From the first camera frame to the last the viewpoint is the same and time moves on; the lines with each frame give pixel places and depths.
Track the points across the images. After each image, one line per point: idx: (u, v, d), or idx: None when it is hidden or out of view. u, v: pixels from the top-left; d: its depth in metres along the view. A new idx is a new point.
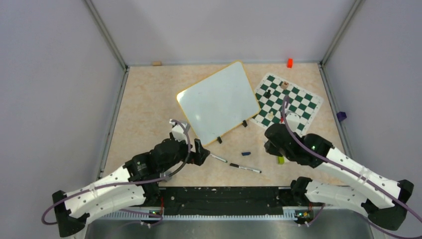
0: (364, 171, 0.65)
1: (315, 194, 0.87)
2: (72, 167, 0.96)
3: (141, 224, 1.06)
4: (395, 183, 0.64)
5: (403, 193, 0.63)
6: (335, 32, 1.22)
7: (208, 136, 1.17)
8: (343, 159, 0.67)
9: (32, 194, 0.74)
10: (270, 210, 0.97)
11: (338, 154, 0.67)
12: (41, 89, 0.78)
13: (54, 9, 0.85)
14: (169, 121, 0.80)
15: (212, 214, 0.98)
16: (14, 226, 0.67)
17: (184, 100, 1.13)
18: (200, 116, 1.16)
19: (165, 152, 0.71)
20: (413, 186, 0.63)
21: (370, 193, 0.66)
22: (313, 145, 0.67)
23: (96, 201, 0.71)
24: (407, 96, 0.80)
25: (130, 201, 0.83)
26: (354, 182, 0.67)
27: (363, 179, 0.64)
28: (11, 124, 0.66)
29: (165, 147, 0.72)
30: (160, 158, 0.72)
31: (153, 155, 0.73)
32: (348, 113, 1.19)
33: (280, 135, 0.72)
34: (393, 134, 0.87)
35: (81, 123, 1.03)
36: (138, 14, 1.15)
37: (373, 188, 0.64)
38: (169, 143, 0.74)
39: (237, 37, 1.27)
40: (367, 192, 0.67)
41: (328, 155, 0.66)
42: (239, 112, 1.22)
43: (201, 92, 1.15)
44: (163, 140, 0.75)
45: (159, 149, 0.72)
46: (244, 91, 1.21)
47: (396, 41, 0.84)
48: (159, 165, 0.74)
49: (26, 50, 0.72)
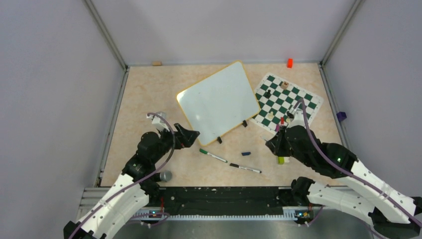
0: (385, 187, 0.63)
1: (319, 198, 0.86)
2: (72, 168, 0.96)
3: (141, 224, 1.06)
4: (414, 202, 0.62)
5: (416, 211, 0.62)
6: (335, 32, 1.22)
7: (208, 136, 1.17)
8: (366, 173, 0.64)
9: (32, 193, 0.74)
10: (270, 210, 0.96)
11: (362, 168, 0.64)
12: (41, 89, 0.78)
13: (54, 9, 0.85)
14: (147, 116, 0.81)
15: (211, 214, 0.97)
16: (15, 226, 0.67)
17: (184, 100, 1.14)
18: (199, 116, 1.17)
19: (149, 145, 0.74)
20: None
21: (385, 208, 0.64)
22: (339, 158, 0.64)
23: (110, 216, 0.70)
24: (407, 96, 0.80)
25: (136, 207, 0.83)
26: (373, 197, 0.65)
27: (383, 196, 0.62)
28: (10, 123, 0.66)
29: (148, 142, 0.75)
30: (148, 153, 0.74)
31: (140, 153, 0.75)
32: (348, 113, 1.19)
33: (306, 143, 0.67)
34: (392, 134, 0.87)
35: (82, 122, 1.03)
36: (138, 14, 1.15)
37: (392, 205, 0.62)
38: (149, 137, 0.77)
39: (238, 37, 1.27)
40: (382, 207, 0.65)
41: (353, 171, 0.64)
42: (239, 112, 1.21)
43: (201, 92, 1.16)
44: (142, 137, 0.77)
45: (142, 145, 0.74)
46: (244, 91, 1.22)
47: (395, 40, 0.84)
48: (151, 158, 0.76)
49: (25, 49, 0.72)
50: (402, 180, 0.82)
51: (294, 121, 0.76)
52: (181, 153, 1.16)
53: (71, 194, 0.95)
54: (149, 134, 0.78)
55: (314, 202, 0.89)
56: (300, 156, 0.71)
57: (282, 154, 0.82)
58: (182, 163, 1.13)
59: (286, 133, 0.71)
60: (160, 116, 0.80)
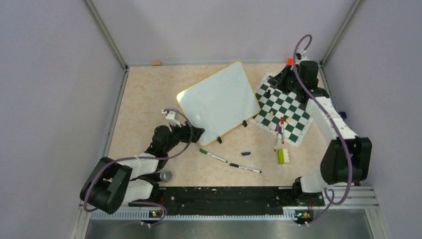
0: (334, 113, 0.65)
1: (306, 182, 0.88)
2: (72, 167, 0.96)
3: (141, 224, 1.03)
4: (355, 135, 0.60)
5: (355, 149, 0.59)
6: (335, 32, 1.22)
7: (207, 136, 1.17)
8: (325, 103, 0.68)
9: (31, 193, 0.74)
10: (269, 210, 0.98)
11: (323, 99, 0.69)
12: (41, 90, 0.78)
13: (53, 10, 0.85)
14: (162, 111, 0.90)
15: (212, 214, 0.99)
16: (13, 226, 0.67)
17: (184, 100, 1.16)
18: (198, 116, 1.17)
19: (162, 137, 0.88)
20: (369, 145, 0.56)
21: (328, 133, 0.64)
22: (312, 89, 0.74)
23: (136, 171, 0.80)
24: (406, 97, 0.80)
25: (141, 194, 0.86)
26: (322, 122, 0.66)
27: (326, 115, 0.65)
28: (9, 123, 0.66)
29: (161, 134, 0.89)
30: (161, 143, 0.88)
31: (154, 144, 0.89)
32: (348, 113, 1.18)
33: (304, 69, 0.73)
34: (392, 134, 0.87)
35: (82, 122, 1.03)
36: (138, 14, 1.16)
37: (331, 126, 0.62)
38: (162, 129, 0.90)
39: (238, 36, 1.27)
40: (326, 134, 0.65)
41: (317, 97, 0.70)
42: (239, 113, 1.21)
43: (201, 92, 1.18)
44: (156, 130, 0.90)
45: (157, 137, 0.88)
46: (245, 92, 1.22)
47: (395, 40, 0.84)
48: (164, 148, 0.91)
49: (26, 51, 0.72)
50: (402, 181, 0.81)
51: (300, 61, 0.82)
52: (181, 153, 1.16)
53: (71, 194, 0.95)
54: (161, 128, 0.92)
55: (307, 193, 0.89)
56: (295, 86, 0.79)
57: (282, 89, 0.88)
58: (183, 163, 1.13)
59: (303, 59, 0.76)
60: (176, 111, 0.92)
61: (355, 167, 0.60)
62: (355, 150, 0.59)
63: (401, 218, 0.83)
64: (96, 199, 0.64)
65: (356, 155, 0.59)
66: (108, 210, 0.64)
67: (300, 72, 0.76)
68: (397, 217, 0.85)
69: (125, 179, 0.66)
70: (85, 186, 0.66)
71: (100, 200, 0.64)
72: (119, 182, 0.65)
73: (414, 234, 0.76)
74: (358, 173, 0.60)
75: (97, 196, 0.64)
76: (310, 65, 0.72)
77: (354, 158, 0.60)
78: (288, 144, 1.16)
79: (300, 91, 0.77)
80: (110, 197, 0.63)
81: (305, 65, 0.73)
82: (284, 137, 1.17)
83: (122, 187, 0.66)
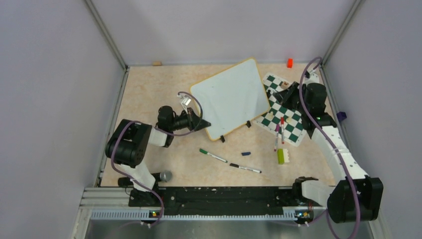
0: (342, 147, 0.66)
1: (308, 189, 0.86)
2: (73, 168, 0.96)
3: (141, 224, 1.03)
4: (364, 175, 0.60)
5: (365, 188, 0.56)
6: (335, 32, 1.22)
7: (217, 130, 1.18)
8: (334, 134, 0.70)
9: (32, 193, 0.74)
10: (270, 210, 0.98)
11: (331, 130, 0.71)
12: (41, 91, 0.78)
13: (54, 10, 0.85)
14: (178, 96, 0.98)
15: (211, 214, 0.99)
16: (13, 226, 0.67)
17: (197, 89, 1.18)
18: (208, 109, 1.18)
19: (167, 116, 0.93)
20: (380, 187, 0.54)
21: (336, 169, 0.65)
22: (318, 116, 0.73)
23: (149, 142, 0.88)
24: (406, 98, 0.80)
25: (145, 179, 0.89)
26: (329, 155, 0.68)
27: (335, 151, 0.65)
28: (10, 124, 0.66)
29: (166, 113, 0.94)
30: (166, 122, 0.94)
31: (160, 122, 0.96)
32: (349, 113, 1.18)
33: (311, 96, 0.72)
34: (392, 134, 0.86)
35: (82, 122, 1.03)
36: (138, 14, 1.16)
37: (339, 162, 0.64)
38: (166, 108, 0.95)
39: (238, 36, 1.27)
40: (334, 170, 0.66)
41: (324, 127, 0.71)
42: (249, 108, 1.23)
43: (215, 86, 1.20)
44: (160, 108, 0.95)
45: (161, 116, 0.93)
46: (256, 89, 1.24)
47: (395, 41, 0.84)
48: (169, 125, 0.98)
49: (25, 51, 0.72)
50: (402, 181, 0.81)
51: (308, 79, 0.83)
52: (181, 153, 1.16)
53: (71, 195, 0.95)
54: (165, 106, 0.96)
55: (307, 197, 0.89)
56: (301, 110, 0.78)
57: (287, 105, 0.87)
58: (183, 163, 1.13)
59: (311, 83, 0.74)
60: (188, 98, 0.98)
61: (365, 207, 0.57)
62: (365, 188, 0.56)
63: (401, 218, 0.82)
64: (123, 153, 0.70)
65: (365, 196, 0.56)
66: (134, 161, 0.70)
67: (307, 97, 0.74)
68: (396, 218, 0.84)
69: (146, 134, 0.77)
70: (109, 143, 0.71)
71: (126, 154, 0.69)
72: (142, 136, 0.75)
73: (413, 235, 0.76)
74: (368, 213, 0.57)
75: (125, 151, 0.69)
76: (318, 92, 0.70)
77: (363, 197, 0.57)
78: (288, 144, 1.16)
79: (306, 118, 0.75)
80: (136, 149, 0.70)
81: (312, 91, 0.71)
82: (284, 137, 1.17)
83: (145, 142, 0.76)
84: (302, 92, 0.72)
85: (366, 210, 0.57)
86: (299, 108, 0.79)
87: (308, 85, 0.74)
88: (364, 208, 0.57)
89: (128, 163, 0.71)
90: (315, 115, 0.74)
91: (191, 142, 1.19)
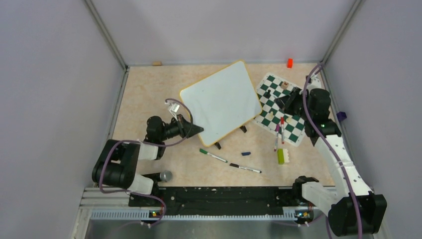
0: (346, 160, 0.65)
1: (309, 189, 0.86)
2: (73, 168, 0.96)
3: (141, 223, 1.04)
4: (368, 191, 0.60)
5: (367, 203, 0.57)
6: (335, 32, 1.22)
7: (209, 136, 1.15)
8: (338, 144, 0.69)
9: (32, 193, 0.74)
10: (269, 210, 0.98)
11: (336, 139, 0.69)
12: (40, 91, 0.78)
13: (53, 10, 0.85)
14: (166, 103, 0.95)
15: (212, 214, 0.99)
16: (15, 225, 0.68)
17: (186, 94, 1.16)
18: (200, 116, 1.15)
19: (156, 128, 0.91)
20: (383, 204, 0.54)
21: (339, 182, 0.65)
22: (323, 124, 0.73)
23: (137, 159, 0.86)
24: (406, 97, 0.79)
25: (143, 187, 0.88)
26: (332, 166, 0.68)
27: (339, 164, 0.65)
28: (10, 122, 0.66)
29: (155, 124, 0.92)
30: (156, 133, 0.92)
31: (150, 134, 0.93)
32: (349, 113, 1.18)
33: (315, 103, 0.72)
34: (392, 134, 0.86)
35: (81, 122, 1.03)
36: (138, 14, 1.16)
37: (342, 176, 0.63)
38: (155, 120, 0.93)
39: (238, 36, 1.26)
40: (337, 181, 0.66)
41: (327, 136, 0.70)
42: (244, 111, 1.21)
43: (205, 91, 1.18)
44: (148, 119, 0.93)
45: (151, 128, 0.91)
46: (248, 91, 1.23)
47: (395, 40, 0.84)
48: (159, 136, 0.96)
49: (25, 50, 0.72)
50: (402, 181, 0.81)
51: (310, 84, 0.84)
52: (181, 153, 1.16)
53: (71, 195, 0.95)
54: (153, 118, 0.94)
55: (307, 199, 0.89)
56: (304, 116, 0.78)
57: (289, 112, 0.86)
58: (182, 163, 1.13)
59: (314, 89, 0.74)
60: (177, 103, 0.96)
61: (367, 222, 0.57)
62: (367, 204, 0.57)
63: (400, 218, 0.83)
64: (111, 178, 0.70)
65: (366, 210, 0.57)
66: (123, 185, 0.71)
67: (311, 104, 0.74)
68: (395, 217, 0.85)
69: (134, 155, 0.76)
70: (95, 168, 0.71)
71: (114, 178, 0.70)
72: (131, 158, 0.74)
73: (413, 235, 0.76)
74: (369, 228, 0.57)
75: (112, 175, 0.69)
76: (322, 98, 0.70)
77: (365, 212, 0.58)
78: (288, 144, 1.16)
79: (309, 124, 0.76)
80: (124, 172, 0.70)
81: (316, 97, 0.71)
82: (284, 137, 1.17)
83: (133, 162, 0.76)
84: (305, 99, 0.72)
85: (367, 225, 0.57)
86: (302, 114, 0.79)
87: (311, 91, 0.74)
88: (365, 223, 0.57)
89: (117, 186, 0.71)
90: (320, 122, 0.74)
91: (191, 142, 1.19)
